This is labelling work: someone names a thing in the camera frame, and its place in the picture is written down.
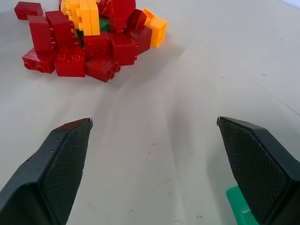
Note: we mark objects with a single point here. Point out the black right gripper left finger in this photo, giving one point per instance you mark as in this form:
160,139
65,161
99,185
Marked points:
44,171

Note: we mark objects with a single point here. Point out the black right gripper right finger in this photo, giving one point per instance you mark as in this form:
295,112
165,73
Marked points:
260,168

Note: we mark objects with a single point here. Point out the green plastic piece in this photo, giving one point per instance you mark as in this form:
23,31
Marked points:
239,206

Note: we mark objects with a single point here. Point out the green plastic building brick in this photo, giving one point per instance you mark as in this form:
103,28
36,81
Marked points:
104,24

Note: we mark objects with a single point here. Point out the yellow plastic building brick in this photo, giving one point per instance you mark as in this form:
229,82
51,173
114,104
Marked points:
156,29
88,17
68,9

